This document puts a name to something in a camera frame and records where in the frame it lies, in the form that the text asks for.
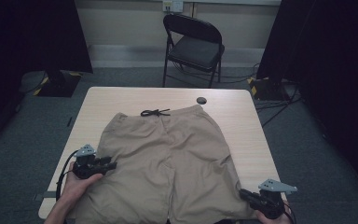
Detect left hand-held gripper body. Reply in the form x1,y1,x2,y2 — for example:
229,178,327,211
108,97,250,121
72,144,102,180

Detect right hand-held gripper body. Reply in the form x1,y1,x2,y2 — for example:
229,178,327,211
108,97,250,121
255,178,298,219

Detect beige shorts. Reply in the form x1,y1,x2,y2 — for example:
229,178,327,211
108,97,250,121
66,104,257,224

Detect person's right hand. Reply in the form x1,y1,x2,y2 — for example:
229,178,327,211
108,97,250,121
255,200,293,224

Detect person's left hand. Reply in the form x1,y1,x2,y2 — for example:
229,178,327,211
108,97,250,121
61,162,104,204

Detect grey tape strip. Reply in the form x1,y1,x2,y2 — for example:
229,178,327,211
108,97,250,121
34,190,57,202

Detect black yellow striped stand base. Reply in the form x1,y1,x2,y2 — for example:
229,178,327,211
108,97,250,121
246,76,291,102

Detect dark curtain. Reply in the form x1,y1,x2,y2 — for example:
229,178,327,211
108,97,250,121
0,0,94,157
255,0,358,202

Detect black folding chair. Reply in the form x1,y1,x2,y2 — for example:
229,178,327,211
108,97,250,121
162,13,226,89

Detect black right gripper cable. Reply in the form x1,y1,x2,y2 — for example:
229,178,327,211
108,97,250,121
282,202,297,224

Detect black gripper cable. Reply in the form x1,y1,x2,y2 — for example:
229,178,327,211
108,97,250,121
55,149,79,203
282,202,297,224

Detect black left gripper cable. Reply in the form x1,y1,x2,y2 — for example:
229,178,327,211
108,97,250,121
55,149,79,203

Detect black floor cables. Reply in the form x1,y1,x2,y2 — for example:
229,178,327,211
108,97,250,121
172,62,304,128

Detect white wall socket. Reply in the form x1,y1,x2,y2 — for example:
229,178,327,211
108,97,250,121
162,0,185,13

